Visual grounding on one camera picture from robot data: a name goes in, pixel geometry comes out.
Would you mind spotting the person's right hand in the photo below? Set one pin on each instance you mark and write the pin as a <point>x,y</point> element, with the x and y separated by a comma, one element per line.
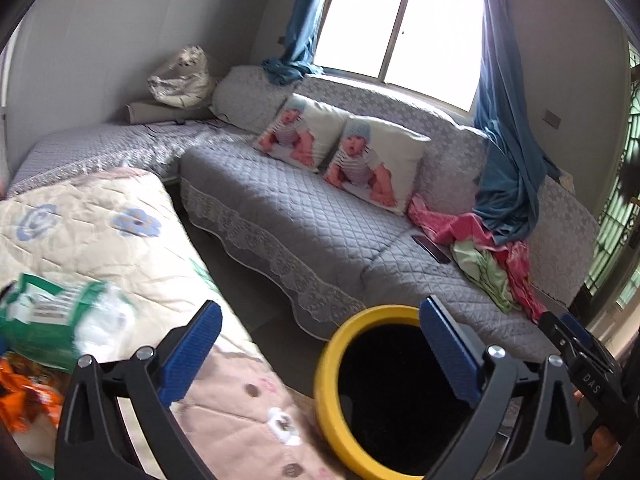
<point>602,442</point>

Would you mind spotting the light green cloth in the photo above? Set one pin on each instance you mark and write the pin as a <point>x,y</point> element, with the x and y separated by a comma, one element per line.
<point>482,270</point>

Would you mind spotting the baby print pillow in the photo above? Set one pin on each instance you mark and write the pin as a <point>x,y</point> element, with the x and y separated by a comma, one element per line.
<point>300,130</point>
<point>375,165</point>

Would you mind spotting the green white plastic bag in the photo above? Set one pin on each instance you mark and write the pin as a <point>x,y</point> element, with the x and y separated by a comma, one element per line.
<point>50,315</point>

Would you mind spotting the ornate glass door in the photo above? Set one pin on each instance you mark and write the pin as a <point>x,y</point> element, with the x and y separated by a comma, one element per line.
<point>615,245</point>

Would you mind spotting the wall socket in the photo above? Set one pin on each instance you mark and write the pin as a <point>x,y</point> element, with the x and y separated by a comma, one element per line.
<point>552,118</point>

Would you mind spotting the grey quilted sofa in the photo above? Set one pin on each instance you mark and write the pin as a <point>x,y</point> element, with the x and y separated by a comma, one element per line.
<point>300,210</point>

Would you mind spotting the black phone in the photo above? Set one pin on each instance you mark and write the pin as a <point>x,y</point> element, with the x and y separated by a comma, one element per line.
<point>432,249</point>

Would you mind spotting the orange snack wrapper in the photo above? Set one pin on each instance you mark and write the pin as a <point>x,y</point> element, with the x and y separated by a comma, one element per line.
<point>25,395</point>

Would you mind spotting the blue curtain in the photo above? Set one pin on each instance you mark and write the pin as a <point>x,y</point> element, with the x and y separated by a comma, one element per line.
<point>302,25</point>
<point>505,160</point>

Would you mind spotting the crumpled silvery plastic bag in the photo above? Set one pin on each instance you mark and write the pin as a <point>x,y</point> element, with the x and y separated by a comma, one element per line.
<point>185,77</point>

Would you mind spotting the cream printed blanket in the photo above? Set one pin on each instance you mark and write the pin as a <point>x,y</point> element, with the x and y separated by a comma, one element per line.
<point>100,260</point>

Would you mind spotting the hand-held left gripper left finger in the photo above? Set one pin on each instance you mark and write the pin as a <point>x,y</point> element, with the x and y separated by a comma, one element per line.
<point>192,350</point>

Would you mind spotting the metal frame window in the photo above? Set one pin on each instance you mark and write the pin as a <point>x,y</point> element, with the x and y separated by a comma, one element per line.
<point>400,20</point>

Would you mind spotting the grey sofa back cushion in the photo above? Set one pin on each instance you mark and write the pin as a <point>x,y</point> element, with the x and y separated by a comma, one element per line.
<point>250,95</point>

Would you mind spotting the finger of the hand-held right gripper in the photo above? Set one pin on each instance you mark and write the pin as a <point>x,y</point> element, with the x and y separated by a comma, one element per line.
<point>560,327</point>

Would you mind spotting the grey rolled cushion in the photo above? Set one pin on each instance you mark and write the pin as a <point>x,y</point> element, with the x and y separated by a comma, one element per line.
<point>160,112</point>

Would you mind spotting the pink cloth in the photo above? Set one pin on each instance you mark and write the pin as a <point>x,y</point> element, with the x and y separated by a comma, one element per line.
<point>460,227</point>

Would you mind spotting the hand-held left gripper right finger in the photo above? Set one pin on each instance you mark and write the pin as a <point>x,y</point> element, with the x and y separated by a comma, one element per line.
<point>450,355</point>

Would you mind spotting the yellow trash bin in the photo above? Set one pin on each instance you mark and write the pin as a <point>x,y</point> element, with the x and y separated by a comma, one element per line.
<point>327,400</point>

